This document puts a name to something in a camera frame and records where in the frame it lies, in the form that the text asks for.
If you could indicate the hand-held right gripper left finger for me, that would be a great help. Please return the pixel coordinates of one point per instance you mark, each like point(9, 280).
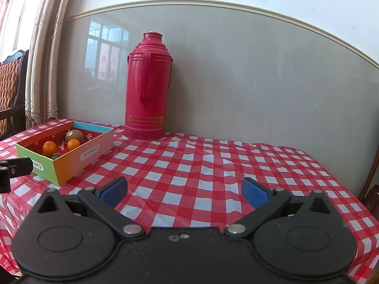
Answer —
point(114, 190)

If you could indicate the dark wooden cushioned chair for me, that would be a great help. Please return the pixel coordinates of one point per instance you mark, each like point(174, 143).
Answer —
point(10, 82)

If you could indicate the brown round fruit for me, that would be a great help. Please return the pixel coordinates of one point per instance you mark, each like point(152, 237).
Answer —
point(56, 155)

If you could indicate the beige curtain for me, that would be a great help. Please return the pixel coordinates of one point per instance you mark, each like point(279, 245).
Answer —
point(44, 65)

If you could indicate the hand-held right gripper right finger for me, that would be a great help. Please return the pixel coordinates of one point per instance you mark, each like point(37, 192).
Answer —
point(254, 195)

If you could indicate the red white checkered tablecloth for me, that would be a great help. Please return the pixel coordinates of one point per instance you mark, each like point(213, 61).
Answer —
point(192, 168)

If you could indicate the colourful cardboard box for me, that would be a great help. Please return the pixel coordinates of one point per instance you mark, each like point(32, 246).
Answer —
point(88, 153)

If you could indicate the brown kiwi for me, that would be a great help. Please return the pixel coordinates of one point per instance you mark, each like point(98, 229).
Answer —
point(74, 136)

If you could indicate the small orange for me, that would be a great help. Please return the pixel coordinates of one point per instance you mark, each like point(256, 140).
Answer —
point(49, 148)
point(73, 144)

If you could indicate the red thermos flask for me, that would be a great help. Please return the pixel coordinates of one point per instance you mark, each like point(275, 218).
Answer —
point(146, 94)

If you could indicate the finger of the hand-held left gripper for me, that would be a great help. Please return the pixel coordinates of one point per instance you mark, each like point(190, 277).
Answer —
point(19, 167)

